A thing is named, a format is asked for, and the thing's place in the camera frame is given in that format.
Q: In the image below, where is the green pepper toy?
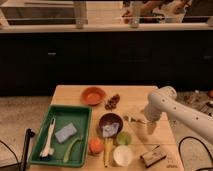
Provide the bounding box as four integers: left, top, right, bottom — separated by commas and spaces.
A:
63, 136, 83, 163

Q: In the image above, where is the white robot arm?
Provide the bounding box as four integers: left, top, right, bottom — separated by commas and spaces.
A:
144, 86, 213, 144

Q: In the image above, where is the black cable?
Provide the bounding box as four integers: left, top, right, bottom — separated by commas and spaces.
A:
0, 139, 22, 169
178, 136, 213, 171

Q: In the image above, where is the red orange bowl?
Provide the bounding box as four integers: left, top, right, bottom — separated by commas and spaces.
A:
80, 87, 106, 106

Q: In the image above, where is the brown wooden box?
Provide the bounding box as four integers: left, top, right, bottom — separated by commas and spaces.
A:
140, 146, 167, 168

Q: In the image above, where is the orange fruit toy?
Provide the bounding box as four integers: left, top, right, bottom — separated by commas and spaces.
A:
89, 137, 104, 155

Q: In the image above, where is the white round cup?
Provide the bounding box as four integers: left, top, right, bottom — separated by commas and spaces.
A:
113, 145, 133, 167

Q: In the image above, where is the green plastic tray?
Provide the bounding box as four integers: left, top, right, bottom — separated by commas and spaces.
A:
29, 105, 92, 168

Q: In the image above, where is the green lime toy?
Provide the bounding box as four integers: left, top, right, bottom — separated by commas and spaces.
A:
116, 131, 132, 145

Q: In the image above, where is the dark purple bowl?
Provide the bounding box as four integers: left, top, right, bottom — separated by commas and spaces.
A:
98, 113, 123, 138

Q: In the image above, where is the black stand pole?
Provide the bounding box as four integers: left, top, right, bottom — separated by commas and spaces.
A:
20, 129, 35, 171

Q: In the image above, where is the blue crumpled cloth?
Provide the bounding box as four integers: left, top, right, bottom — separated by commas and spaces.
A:
102, 123, 119, 138

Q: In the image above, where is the dark cabinet counter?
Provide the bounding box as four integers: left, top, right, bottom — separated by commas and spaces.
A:
0, 25, 213, 96

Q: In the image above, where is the blue sponge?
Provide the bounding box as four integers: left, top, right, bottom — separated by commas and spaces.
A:
55, 123, 77, 143

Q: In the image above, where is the black cable left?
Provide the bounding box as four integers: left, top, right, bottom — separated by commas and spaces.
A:
0, 139, 22, 169

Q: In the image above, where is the brown grape cluster toy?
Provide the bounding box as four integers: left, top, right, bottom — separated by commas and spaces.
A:
105, 94, 120, 110

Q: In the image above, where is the black cable right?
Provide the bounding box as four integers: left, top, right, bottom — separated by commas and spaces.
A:
178, 136, 213, 171

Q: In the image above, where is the white dish brush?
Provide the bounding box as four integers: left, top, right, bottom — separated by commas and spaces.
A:
40, 118, 56, 158

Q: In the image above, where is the silver metal fork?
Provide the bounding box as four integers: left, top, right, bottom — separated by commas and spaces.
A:
123, 115, 146, 124

